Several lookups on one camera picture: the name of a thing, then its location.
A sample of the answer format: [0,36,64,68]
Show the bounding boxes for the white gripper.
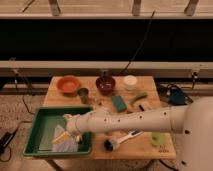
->
[52,114,82,144]

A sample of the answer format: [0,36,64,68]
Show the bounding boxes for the light grey towel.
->
[52,125,78,152]

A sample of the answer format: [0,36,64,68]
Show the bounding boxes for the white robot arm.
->
[52,97,213,171]

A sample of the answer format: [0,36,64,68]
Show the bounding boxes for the orange bowl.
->
[56,75,80,95]

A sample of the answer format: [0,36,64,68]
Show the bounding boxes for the purple bowl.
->
[96,76,115,95]

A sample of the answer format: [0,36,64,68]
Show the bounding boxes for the green plastic tray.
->
[23,106,92,158]

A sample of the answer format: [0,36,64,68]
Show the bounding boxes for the white dish brush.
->
[104,131,142,151]

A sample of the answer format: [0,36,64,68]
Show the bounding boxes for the small metal cup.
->
[78,88,89,104]

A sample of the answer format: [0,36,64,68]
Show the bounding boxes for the black power adapter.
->
[0,132,14,155]

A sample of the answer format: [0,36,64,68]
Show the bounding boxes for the green sponge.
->
[112,95,127,112]

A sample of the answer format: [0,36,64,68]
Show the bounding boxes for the black and white eraser block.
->
[139,104,151,111]

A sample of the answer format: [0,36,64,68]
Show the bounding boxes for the white lidded cup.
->
[123,75,138,91]

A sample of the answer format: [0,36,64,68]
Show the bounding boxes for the green pepper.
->
[129,92,148,106]

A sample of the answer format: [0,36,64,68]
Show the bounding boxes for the light green small cup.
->
[150,132,165,146]

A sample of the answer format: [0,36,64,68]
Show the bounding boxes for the blue device on floor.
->
[169,89,185,106]

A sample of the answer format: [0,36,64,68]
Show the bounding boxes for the black hanging cable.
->
[120,10,156,75]

